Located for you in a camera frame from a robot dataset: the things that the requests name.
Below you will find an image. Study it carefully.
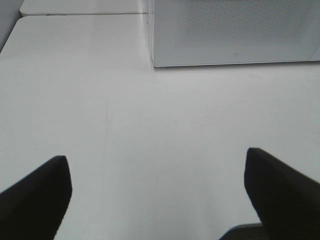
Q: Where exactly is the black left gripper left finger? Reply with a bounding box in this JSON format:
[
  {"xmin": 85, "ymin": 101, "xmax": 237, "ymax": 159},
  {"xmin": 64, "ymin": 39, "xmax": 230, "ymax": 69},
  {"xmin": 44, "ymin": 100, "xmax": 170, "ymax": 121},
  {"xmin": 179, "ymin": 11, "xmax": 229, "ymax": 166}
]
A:
[{"xmin": 0, "ymin": 155, "xmax": 73, "ymax": 240}]

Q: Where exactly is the white microwave oven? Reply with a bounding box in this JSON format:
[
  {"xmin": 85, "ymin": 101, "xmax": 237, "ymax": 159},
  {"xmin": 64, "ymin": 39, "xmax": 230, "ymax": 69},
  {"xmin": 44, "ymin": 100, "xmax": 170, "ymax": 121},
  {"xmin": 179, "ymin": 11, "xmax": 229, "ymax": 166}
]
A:
[{"xmin": 147, "ymin": 0, "xmax": 320, "ymax": 68}]

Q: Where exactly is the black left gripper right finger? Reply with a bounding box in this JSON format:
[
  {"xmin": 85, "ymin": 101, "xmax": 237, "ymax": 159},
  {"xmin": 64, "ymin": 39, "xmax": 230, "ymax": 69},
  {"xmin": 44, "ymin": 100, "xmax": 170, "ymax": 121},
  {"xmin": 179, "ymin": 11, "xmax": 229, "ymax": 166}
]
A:
[{"xmin": 244, "ymin": 147, "xmax": 320, "ymax": 240}]

